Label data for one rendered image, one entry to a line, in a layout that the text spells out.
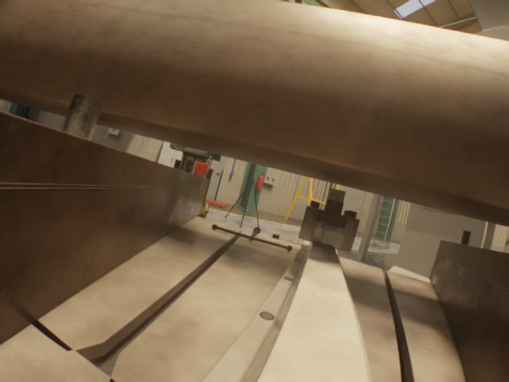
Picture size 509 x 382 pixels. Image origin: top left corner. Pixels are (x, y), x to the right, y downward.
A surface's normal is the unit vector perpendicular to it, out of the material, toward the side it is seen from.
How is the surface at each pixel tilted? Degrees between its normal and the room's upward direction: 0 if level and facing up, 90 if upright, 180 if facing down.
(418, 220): 90
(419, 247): 90
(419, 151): 90
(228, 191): 90
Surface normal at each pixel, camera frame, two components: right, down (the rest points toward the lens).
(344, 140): -0.30, -0.09
